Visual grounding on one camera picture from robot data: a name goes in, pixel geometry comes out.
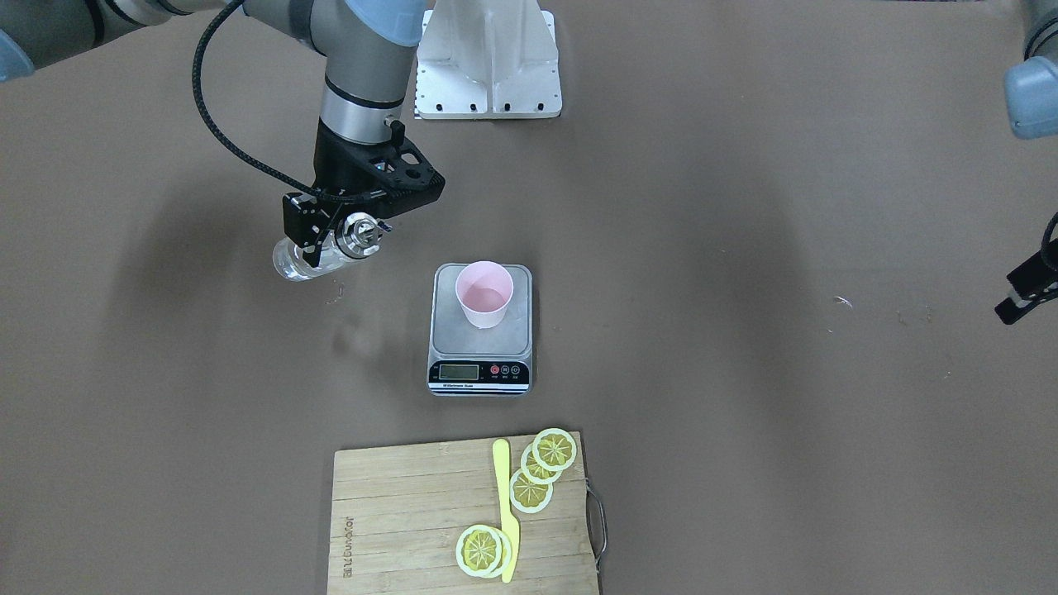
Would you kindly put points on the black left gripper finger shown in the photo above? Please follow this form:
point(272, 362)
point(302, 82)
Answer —
point(1031, 284)

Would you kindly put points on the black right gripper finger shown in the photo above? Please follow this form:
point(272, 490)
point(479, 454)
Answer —
point(308, 222)

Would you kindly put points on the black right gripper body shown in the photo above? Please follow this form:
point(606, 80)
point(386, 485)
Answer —
point(332, 165)

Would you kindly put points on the clear glass sauce bottle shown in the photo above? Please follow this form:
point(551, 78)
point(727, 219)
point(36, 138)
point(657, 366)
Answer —
point(356, 238)

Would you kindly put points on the pink plastic cup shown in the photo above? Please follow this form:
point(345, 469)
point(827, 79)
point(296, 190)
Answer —
point(484, 290)

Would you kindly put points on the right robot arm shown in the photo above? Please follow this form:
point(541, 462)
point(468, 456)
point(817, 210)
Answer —
point(368, 47)

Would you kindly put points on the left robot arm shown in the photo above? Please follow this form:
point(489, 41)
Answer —
point(1030, 90)

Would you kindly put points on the silver kitchen scale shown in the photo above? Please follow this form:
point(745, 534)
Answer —
point(464, 360)

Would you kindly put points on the yellow plastic knife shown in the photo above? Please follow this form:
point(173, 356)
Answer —
point(509, 524)

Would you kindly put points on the lemon slice far end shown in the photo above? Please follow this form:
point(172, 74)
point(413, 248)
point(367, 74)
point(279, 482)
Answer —
point(483, 551)

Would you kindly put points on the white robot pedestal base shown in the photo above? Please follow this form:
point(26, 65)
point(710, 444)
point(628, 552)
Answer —
point(488, 60)

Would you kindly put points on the lemon slice near handle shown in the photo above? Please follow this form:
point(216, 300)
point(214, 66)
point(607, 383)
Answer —
point(554, 449)

